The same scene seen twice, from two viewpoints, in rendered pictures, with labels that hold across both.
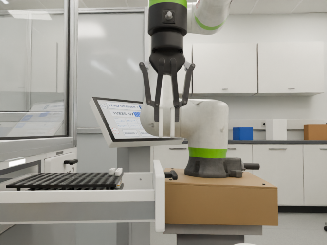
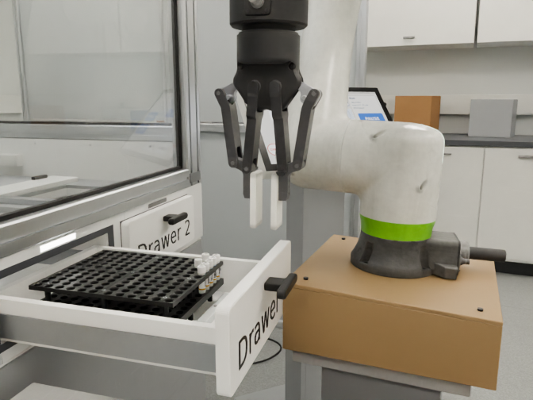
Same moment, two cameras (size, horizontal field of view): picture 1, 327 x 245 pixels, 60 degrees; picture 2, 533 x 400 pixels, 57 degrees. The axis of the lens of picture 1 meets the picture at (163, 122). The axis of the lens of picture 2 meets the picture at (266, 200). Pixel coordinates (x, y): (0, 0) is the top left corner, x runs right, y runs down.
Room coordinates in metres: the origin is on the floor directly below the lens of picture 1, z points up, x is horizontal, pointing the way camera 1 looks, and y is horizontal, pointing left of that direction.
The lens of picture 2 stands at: (0.08, -0.21, 1.15)
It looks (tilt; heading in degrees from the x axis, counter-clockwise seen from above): 11 degrees down; 19
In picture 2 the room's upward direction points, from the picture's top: straight up
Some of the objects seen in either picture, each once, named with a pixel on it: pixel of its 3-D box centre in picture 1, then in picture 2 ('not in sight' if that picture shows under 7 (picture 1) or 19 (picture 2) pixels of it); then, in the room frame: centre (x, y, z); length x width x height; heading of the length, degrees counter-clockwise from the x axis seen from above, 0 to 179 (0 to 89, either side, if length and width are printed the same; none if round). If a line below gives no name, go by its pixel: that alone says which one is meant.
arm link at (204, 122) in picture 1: (204, 127); (393, 177); (0.95, -0.14, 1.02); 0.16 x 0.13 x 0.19; 86
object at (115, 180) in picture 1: (116, 178); (195, 281); (0.68, 0.11, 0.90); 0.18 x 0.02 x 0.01; 3
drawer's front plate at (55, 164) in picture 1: (62, 171); (162, 231); (0.98, 0.35, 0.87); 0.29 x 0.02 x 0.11; 3
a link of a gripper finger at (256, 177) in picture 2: (160, 122); (256, 198); (0.65, 0.01, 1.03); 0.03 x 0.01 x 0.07; 3
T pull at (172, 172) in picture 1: (169, 174); (278, 284); (0.69, -0.01, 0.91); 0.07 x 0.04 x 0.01; 3
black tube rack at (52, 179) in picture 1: (72, 191); (133, 292); (0.67, 0.21, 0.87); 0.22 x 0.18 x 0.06; 93
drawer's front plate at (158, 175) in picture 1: (157, 188); (260, 304); (0.68, 0.01, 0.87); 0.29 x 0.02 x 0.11; 3
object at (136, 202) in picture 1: (68, 193); (128, 294); (0.67, 0.22, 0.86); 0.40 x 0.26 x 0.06; 93
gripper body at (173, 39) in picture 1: (167, 55); (267, 71); (0.65, -0.01, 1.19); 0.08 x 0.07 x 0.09; 93
